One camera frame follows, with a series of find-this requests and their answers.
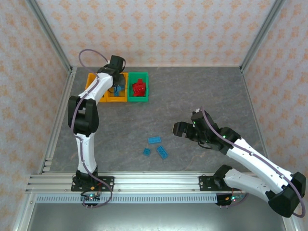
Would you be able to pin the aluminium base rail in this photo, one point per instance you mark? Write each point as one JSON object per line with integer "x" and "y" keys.
{"x": 156, "y": 184}

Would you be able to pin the grey metal shelf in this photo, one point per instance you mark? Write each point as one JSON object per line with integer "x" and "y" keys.
{"x": 156, "y": 217}

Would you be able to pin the green plastic bin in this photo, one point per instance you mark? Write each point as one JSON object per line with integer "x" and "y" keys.
{"x": 138, "y": 99}

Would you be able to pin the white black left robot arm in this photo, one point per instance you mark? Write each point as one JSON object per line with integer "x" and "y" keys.
{"x": 96, "y": 89}

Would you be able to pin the aluminium frame bar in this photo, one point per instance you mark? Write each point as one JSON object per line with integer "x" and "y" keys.
{"x": 250, "y": 101}
{"x": 22, "y": 216}
{"x": 57, "y": 120}
{"x": 156, "y": 65}
{"x": 290, "y": 225}

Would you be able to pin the small controller circuit board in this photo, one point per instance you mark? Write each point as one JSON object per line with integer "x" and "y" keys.
{"x": 232, "y": 198}
{"x": 91, "y": 197}

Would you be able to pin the aluminium corner post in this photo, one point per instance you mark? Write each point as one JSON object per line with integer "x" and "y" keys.
{"x": 264, "y": 31}
{"x": 48, "y": 31}

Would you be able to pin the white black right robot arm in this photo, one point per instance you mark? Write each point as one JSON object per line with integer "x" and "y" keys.
{"x": 255, "y": 163}

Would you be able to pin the small blue lego brick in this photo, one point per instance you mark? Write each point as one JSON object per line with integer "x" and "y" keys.
{"x": 146, "y": 151}

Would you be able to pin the long blue lego brick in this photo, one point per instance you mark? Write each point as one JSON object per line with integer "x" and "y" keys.
{"x": 154, "y": 140}
{"x": 122, "y": 88}
{"x": 116, "y": 87}
{"x": 162, "y": 152}
{"x": 117, "y": 93}

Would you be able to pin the long red lego brick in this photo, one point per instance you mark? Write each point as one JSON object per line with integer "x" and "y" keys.
{"x": 142, "y": 86}
{"x": 137, "y": 93}
{"x": 139, "y": 81}

